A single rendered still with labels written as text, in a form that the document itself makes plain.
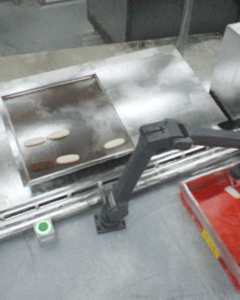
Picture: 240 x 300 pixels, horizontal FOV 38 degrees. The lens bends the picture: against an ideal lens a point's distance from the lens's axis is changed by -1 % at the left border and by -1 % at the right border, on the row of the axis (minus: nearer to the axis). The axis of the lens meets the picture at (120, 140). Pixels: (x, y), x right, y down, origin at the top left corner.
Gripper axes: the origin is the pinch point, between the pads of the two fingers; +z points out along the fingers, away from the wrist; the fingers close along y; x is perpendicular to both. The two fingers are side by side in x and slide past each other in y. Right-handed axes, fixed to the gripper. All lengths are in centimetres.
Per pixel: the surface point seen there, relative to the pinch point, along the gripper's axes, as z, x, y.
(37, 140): -4, 70, -56
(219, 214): 8.5, -2.8, -13.6
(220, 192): 8.6, 3.7, -4.5
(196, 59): 9, 81, 66
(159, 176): 4.3, 25.2, -21.9
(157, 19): 33, 166, 115
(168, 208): 8.5, 12.7, -28.2
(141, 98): -3, 64, 1
